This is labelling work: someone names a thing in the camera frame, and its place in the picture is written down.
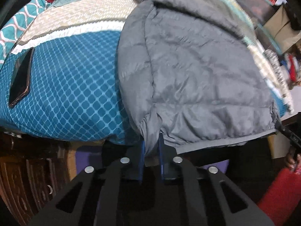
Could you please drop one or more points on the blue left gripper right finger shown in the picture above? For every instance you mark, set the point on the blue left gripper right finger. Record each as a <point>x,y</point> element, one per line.
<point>161,154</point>

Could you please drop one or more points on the red sleeve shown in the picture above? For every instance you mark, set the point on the red sleeve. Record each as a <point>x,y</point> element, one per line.
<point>282,197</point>

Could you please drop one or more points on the brown carved wooden cabinet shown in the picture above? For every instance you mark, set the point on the brown carved wooden cabinet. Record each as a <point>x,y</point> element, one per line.
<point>33,171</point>

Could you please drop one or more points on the teal wave pattern pillow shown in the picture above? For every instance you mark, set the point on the teal wave pattern pillow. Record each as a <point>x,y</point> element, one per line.
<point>18,23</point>

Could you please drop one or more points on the grey puffer jacket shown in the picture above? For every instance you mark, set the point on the grey puffer jacket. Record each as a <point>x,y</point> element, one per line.
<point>187,72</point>

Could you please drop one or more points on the black smartphone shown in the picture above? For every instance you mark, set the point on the black smartphone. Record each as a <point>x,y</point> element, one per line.
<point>20,81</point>

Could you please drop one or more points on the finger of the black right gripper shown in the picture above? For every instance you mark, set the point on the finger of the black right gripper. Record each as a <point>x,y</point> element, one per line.
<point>295,140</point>

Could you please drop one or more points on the clear plastic storage box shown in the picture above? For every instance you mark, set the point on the clear plastic storage box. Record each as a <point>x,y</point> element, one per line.
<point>260,10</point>

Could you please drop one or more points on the blue patterned bed sheet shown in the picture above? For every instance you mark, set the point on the blue patterned bed sheet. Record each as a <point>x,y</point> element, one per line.
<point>74,88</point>

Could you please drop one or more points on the person's right hand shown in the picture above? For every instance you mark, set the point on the person's right hand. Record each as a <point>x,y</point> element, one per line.
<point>292,159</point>

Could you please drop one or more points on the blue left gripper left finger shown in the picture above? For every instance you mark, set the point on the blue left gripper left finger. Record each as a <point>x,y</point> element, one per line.
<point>141,160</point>

